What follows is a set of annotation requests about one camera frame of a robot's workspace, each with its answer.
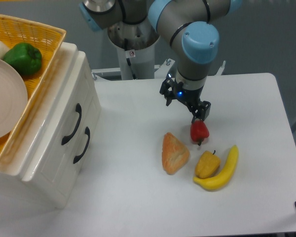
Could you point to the green bell pepper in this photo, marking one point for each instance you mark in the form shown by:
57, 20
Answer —
24, 58

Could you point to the beige round plate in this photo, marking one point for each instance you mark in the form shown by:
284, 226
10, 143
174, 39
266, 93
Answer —
13, 98

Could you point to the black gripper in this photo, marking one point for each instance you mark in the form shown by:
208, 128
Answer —
172, 90

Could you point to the red bell pepper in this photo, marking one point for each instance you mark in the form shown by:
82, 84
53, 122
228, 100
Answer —
199, 132

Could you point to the yellow banana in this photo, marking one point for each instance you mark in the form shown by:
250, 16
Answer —
225, 175

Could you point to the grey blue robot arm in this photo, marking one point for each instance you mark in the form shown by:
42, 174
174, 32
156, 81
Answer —
186, 26

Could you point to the white drawer cabinet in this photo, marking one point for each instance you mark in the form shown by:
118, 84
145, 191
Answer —
14, 166

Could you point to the yellow wicker basket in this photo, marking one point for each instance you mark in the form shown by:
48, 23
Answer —
48, 40

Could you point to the yellow bell pepper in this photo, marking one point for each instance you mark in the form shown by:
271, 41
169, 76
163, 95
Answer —
207, 165

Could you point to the black top drawer handle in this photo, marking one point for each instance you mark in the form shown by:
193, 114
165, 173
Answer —
73, 127

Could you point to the orange bread piece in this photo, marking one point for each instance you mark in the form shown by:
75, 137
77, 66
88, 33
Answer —
174, 154

